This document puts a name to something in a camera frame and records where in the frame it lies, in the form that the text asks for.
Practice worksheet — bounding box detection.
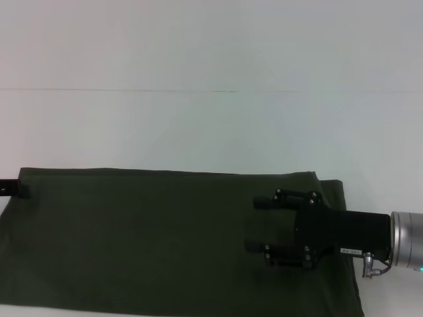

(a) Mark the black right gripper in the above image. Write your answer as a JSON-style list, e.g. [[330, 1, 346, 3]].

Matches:
[[244, 188, 393, 270]]

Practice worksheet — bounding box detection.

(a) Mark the dark green shirt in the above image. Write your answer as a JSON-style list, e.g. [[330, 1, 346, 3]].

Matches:
[[0, 166, 346, 317]]

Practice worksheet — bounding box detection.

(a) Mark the silver plug with cable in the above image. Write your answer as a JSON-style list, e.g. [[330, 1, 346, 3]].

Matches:
[[361, 251, 391, 279]]

